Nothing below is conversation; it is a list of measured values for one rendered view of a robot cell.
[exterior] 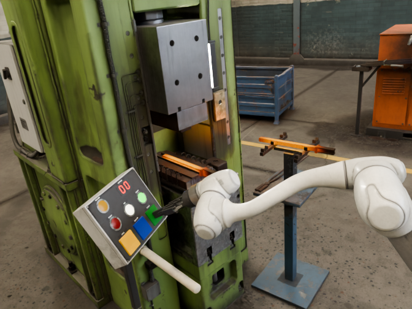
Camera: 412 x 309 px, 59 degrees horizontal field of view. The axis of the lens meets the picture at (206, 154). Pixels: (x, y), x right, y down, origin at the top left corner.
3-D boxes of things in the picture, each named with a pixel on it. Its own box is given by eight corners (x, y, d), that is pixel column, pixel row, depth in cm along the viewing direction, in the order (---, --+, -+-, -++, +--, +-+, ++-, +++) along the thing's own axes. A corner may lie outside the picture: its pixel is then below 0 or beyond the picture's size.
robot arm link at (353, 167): (343, 151, 130) (346, 168, 118) (400, 144, 124) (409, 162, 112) (347, 184, 134) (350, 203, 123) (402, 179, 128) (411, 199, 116)
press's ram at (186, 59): (224, 95, 198) (218, 16, 182) (168, 115, 175) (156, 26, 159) (175, 87, 227) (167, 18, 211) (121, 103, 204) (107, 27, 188)
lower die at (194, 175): (213, 179, 208) (212, 165, 204) (187, 193, 196) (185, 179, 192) (168, 160, 237) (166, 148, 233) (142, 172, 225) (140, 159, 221)
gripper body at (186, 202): (195, 209, 147) (178, 216, 152) (203, 198, 154) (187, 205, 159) (185, 194, 145) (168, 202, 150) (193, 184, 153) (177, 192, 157)
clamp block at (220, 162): (228, 171, 215) (227, 160, 212) (218, 176, 210) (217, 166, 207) (214, 165, 223) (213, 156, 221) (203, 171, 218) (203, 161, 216)
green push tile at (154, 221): (163, 217, 166) (153, 203, 164) (155, 226, 160) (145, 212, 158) (160, 218, 167) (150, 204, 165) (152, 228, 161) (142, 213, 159)
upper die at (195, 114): (208, 119, 194) (206, 102, 190) (179, 130, 181) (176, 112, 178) (160, 107, 222) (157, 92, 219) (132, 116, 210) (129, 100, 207)
